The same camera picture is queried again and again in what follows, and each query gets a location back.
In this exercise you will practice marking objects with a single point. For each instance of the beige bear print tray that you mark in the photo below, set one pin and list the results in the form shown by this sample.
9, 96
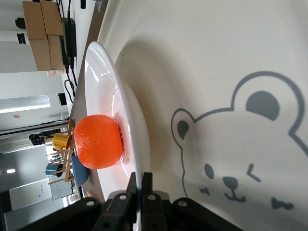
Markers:
216, 60

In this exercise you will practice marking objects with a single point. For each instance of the black tripod device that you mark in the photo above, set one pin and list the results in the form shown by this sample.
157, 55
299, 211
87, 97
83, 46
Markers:
38, 139

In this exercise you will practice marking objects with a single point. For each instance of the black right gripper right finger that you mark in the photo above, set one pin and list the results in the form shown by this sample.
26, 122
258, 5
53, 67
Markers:
152, 211

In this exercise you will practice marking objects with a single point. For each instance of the white ceramic plate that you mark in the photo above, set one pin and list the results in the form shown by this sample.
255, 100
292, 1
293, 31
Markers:
103, 79

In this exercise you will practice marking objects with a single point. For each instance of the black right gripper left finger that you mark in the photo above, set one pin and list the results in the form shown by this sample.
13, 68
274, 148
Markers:
115, 211

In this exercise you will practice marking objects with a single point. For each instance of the blue plastic bowl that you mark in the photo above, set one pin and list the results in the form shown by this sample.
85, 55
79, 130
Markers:
80, 170

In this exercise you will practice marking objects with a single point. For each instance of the yellow plastic mug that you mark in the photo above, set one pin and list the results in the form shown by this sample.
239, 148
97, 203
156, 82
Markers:
60, 141

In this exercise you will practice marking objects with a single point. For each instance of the brown cardboard box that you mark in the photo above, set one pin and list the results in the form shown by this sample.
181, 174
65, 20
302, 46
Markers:
55, 52
51, 16
33, 20
40, 55

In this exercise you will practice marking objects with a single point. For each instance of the black power adapter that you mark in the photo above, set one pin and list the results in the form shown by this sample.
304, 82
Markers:
69, 37

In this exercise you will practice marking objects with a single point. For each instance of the teal mug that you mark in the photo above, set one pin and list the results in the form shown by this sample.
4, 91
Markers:
53, 170

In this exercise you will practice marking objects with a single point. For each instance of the orange toy mandarin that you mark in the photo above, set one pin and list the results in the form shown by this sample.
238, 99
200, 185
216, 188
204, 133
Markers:
97, 142

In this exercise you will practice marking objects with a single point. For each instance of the wooden peg drying rack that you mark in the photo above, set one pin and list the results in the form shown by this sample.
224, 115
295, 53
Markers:
68, 149

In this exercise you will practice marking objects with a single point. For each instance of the white board with writing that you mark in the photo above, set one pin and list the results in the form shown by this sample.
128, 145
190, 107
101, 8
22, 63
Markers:
61, 188

